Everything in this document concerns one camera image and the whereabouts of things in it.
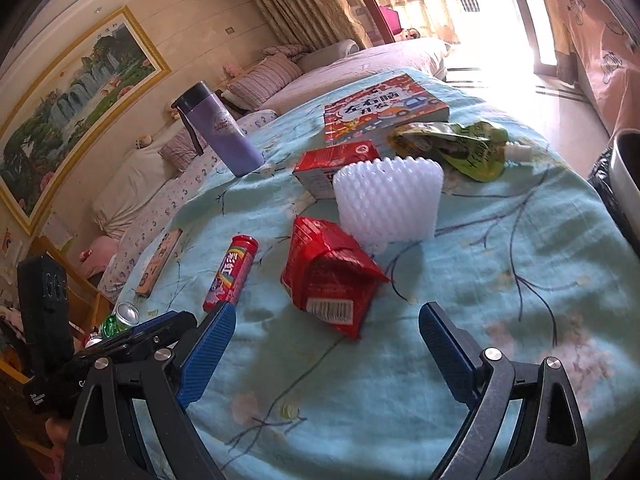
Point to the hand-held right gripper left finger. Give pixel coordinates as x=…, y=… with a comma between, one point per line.
x=210, y=350

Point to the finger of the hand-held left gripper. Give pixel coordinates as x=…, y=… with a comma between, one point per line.
x=107, y=347
x=175, y=327

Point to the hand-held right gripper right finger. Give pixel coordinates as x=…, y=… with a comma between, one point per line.
x=445, y=355

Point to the red snack bag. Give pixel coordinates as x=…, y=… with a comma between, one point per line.
x=330, y=280

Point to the person's left hand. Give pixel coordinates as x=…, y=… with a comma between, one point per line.
x=57, y=435

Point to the crushed red can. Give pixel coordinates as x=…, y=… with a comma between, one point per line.
x=94, y=341

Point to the crushed green can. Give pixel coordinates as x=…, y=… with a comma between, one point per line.
x=120, y=317

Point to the pink round plush toy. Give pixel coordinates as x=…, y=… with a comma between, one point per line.
x=100, y=257

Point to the red candy tube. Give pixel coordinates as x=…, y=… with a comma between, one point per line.
x=231, y=272

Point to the floral light blue tablecloth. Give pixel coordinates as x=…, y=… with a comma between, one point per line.
x=500, y=285

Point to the white pillow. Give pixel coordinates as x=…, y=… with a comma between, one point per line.
x=132, y=190

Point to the white foam fruit net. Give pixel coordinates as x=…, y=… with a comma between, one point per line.
x=387, y=205

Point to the large striped cushion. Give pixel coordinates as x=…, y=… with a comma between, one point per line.
x=182, y=152

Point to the framed landscape painting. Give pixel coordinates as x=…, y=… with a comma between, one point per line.
x=70, y=125

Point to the small plush toy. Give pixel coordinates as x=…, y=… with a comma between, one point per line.
x=143, y=141

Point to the purple thermos bottle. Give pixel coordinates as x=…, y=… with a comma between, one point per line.
x=225, y=135

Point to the green drink pouch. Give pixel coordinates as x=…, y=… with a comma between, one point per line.
x=465, y=152

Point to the red and white carton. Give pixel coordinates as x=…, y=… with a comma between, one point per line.
x=325, y=165

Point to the red children's book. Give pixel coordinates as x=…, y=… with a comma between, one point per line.
x=380, y=107

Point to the plush toy with dark face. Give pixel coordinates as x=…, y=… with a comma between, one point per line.
x=412, y=34

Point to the pink heart print cover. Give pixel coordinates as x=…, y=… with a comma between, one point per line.
x=600, y=60

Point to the pink red box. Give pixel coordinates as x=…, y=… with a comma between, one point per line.
x=391, y=19

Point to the beige patterned curtain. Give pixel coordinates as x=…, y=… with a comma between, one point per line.
x=300, y=5

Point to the white radiator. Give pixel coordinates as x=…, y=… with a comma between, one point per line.
x=468, y=1

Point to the sheer yellow curtain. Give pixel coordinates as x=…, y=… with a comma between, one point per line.
x=415, y=0

